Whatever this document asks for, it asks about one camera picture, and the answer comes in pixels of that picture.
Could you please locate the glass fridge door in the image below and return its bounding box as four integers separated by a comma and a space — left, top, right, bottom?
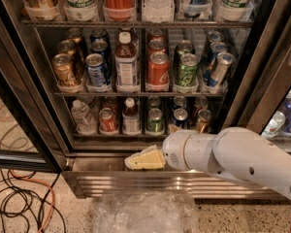
221, 0, 291, 153
0, 17, 66, 173

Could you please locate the right glass fridge door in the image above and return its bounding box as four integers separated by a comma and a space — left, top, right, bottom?
221, 0, 291, 153

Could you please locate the brown tea bottle middle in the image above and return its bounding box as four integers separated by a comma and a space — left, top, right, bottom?
115, 31, 138, 85

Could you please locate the white green bottle top right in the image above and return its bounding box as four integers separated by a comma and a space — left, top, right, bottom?
221, 0, 249, 21

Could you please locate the black cable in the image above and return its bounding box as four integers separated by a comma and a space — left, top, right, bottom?
0, 168, 67, 233

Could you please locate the orange cable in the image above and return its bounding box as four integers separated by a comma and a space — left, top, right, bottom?
8, 168, 56, 233

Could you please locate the left glass fridge door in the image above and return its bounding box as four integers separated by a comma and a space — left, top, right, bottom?
0, 17, 66, 173

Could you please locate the gold can middle front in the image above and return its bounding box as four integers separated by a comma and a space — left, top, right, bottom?
51, 53, 81, 86

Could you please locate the clear water bottle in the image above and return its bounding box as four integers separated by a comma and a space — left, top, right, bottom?
142, 0, 175, 23
71, 100, 96, 136

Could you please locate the gold can bottom front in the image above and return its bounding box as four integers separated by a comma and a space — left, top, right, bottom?
195, 109, 212, 133

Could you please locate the gold can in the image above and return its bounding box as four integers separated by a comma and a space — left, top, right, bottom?
56, 39, 85, 70
195, 109, 212, 133
51, 53, 81, 86

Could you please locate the tan bottle top far left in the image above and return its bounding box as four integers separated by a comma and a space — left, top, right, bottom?
24, 0, 59, 20

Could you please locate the white green bottle top left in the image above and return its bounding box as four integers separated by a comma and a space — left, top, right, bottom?
64, 0, 96, 21

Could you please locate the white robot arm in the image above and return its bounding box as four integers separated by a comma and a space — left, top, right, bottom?
125, 127, 291, 200

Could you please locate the clear water bottle top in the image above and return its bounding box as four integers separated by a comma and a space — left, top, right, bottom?
142, 0, 175, 23

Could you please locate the silver blue energy can front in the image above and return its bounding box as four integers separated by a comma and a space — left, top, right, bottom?
208, 52, 235, 88

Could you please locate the clear plastic bag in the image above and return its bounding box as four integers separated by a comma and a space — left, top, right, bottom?
93, 191, 199, 233

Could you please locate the red Coca-Cola can front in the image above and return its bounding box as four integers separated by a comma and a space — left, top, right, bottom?
146, 51, 169, 85

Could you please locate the blue can bottom front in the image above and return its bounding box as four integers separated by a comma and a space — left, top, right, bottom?
171, 108, 188, 129

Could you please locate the white green bottle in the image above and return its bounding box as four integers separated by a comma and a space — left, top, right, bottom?
64, 0, 96, 21
221, 0, 249, 21

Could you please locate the red Coca-Cola bottle top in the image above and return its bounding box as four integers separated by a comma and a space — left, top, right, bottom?
105, 0, 135, 21

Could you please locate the black fridge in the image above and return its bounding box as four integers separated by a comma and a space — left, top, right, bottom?
0, 0, 291, 199

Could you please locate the brown tea bottle bottom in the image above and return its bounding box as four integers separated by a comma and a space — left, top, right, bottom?
122, 97, 141, 135

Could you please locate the orange soda can bottom front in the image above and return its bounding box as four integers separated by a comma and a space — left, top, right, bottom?
99, 108, 117, 133

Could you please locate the green soda can front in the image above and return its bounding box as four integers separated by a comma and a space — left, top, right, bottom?
176, 53, 198, 87

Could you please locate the green can bottom front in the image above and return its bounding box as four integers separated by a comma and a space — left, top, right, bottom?
146, 108, 163, 133

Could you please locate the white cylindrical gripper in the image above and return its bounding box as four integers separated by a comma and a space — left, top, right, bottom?
124, 124, 195, 171

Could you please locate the brown tea bottle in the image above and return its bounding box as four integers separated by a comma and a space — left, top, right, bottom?
115, 31, 138, 85
122, 97, 141, 135

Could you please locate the blue Pepsi can middle front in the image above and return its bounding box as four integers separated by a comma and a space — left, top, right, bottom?
85, 53, 110, 87

